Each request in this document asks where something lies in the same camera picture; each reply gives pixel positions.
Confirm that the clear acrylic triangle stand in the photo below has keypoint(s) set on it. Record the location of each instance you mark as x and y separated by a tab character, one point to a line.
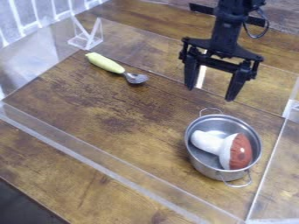
87	39

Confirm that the red white toy mushroom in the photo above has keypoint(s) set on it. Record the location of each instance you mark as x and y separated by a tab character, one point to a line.
232	149

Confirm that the black strip on table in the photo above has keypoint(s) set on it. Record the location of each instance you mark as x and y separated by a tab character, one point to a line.
208	10

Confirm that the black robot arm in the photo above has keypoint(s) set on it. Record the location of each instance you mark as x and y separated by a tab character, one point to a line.
248	7

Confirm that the yellow handled metal spoon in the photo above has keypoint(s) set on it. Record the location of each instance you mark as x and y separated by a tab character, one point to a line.
112	67

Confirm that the silver pot with handles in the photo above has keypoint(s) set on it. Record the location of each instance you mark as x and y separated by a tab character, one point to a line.
220	125

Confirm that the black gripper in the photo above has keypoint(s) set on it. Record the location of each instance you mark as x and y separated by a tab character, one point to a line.
220	53

